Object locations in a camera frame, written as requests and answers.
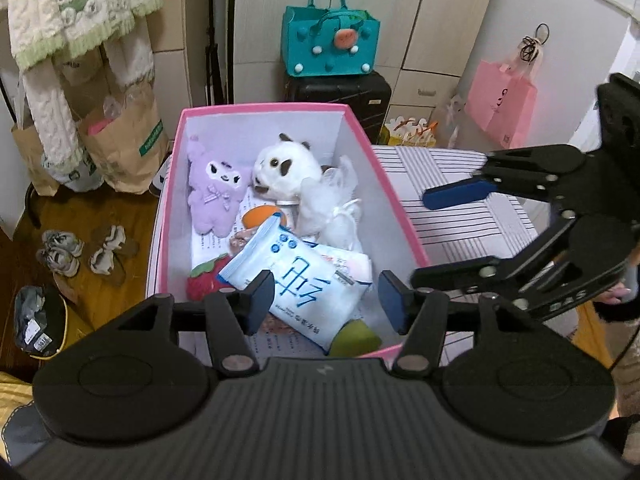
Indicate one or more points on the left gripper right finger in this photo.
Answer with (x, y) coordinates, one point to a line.
(421, 317)

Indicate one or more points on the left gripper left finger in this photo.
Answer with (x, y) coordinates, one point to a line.
(231, 317)

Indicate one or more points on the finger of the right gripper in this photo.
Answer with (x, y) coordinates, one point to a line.
(505, 174)
(507, 274)

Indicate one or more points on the red strawberry plush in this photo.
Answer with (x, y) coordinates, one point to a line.
(203, 279)

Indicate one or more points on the green round plush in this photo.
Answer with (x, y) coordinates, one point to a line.
(355, 338)

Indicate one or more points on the pink floral scrunchie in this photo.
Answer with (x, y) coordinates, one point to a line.
(240, 239)

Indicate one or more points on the blue tissue pack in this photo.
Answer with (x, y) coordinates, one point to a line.
(310, 294)

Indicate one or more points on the white wet wipes pack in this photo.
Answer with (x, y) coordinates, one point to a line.
(356, 264)

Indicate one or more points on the orange ball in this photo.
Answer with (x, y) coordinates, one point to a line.
(258, 215)

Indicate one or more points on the purple Kuromi plush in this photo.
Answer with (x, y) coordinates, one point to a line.
(217, 188)

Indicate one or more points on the white panda plush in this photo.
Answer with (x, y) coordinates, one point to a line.
(280, 169)

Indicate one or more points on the person's right hand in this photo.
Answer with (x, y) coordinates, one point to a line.
(618, 294)

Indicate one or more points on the striped tablecloth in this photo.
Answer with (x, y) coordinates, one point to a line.
(497, 226)

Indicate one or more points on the pink paper bag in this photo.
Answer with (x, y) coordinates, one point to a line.
(502, 99)

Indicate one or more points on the colourful gift bag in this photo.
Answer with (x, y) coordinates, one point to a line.
(408, 132)

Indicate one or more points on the black suitcase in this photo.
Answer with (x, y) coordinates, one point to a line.
(367, 95)

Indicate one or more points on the brown paper bag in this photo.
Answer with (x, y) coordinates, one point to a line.
(129, 143)

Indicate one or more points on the teal felt tote bag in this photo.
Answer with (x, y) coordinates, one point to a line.
(328, 42)

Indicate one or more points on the beige wardrobe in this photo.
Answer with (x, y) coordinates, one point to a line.
(244, 51)

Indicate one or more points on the white fluffy cardigan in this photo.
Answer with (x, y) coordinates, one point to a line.
(45, 33)

